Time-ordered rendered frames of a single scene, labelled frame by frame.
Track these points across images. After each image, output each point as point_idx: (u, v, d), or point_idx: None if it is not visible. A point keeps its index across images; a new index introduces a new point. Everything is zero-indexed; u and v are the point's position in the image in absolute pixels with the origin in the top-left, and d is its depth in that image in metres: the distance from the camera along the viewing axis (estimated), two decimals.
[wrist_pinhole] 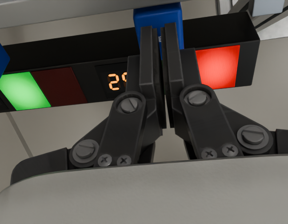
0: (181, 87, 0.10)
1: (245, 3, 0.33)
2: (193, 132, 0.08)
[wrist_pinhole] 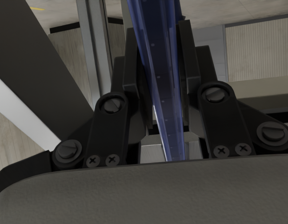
0: (198, 84, 0.10)
1: None
2: (207, 128, 0.08)
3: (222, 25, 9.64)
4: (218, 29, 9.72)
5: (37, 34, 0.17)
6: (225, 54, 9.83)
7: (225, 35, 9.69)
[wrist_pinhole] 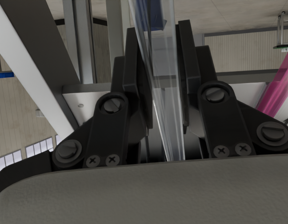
0: (198, 84, 0.10)
1: None
2: (207, 128, 0.08)
3: (202, 34, 9.91)
4: (197, 37, 9.97)
5: None
6: None
7: (204, 44, 9.95)
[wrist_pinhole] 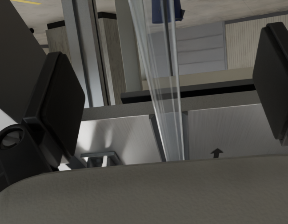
0: None
1: None
2: None
3: (222, 21, 9.56)
4: (217, 25, 9.64)
5: None
6: (224, 50, 9.75)
7: (225, 32, 9.61)
